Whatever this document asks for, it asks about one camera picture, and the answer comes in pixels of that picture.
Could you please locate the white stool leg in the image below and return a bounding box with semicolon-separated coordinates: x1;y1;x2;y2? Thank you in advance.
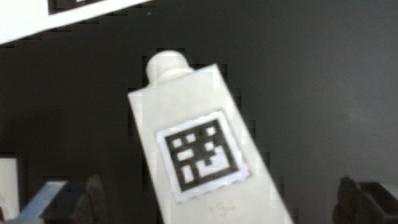
0;158;19;222
127;51;292;224

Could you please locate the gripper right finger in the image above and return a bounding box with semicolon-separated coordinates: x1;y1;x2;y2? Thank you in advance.
332;177;398;224

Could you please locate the white marker sheet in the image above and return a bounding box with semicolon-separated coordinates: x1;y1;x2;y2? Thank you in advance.
0;0;150;45

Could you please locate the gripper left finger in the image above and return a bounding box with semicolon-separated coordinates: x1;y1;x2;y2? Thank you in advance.
15;175;108;224

